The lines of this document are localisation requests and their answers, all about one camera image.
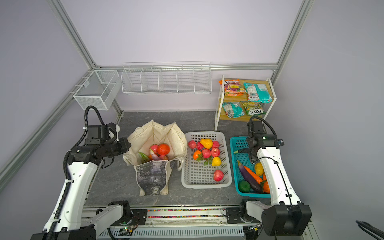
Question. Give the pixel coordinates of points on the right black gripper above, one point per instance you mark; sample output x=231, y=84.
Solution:
x=255, y=160

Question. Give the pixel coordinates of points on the green Foxs candy bag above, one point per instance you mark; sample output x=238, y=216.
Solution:
x=253, y=108

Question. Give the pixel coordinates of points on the leafy red twig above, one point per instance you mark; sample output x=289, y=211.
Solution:
x=206, y=162

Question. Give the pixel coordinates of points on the small orange tangerine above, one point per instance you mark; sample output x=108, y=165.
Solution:
x=197, y=155

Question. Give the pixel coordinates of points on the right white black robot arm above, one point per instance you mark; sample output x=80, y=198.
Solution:
x=287, y=215

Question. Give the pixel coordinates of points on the dark eggplant green stem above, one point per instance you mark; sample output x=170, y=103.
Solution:
x=242, y=151

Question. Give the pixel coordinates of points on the orange bell pepper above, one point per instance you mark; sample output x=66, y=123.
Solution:
x=266, y=188

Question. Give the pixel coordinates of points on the cream canvas grocery bag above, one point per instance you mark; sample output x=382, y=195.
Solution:
x=153, y=177

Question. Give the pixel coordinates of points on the red tomato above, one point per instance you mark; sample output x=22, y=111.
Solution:
x=163, y=149

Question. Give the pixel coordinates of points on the yellow pear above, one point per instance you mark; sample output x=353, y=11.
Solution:
x=207, y=143

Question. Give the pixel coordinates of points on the yellow lemon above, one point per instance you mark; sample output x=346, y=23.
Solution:
x=216, y=162

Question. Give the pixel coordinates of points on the green avocado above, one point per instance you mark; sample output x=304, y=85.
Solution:
x=244, y=186

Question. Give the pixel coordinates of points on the orange carrot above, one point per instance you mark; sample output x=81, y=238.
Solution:
x=258, y=179

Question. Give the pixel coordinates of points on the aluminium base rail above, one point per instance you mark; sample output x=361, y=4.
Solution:
x=168, y=223

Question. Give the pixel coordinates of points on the teal snack bag shelf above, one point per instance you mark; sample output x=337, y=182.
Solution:
x=258, y=93
x=233, y=110

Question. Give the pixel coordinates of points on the small white mesh basket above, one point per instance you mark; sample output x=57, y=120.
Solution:
x=99, y=89

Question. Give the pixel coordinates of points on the teal snack bag lower shelf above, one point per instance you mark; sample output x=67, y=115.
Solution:
x=233, y=110

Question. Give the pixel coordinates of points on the orange snack bag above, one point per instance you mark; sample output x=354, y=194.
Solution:
x=233, y=88

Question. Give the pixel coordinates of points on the long white wire basket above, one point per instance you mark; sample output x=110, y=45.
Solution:
x=167, y=78

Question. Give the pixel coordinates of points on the yellow vegetable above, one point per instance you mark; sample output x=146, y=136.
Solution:
x=259, y=170

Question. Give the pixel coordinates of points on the light purple striped eggplant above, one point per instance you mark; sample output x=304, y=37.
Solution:
x=154, y=156

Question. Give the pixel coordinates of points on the teal snack bag top shelf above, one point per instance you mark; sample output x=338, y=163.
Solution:
x=258, y=93

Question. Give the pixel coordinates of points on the teal plastic vegetable basket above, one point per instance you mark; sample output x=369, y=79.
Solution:
x=238, y=143

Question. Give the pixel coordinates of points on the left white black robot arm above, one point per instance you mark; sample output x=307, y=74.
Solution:
x=81, y=164

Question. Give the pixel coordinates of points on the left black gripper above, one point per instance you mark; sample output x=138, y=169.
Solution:
x=125, y=145

